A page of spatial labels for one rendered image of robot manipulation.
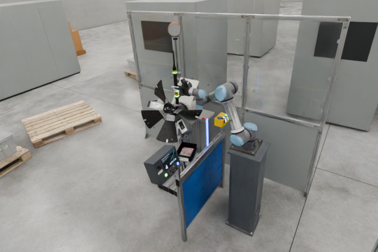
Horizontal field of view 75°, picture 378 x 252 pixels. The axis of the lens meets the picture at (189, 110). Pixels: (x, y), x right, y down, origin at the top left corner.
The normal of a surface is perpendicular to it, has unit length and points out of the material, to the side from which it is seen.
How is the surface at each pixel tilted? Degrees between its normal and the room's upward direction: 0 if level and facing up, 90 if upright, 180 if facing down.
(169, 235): 0
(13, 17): 90
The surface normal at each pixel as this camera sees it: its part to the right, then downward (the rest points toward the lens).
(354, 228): -0.05, -0.88
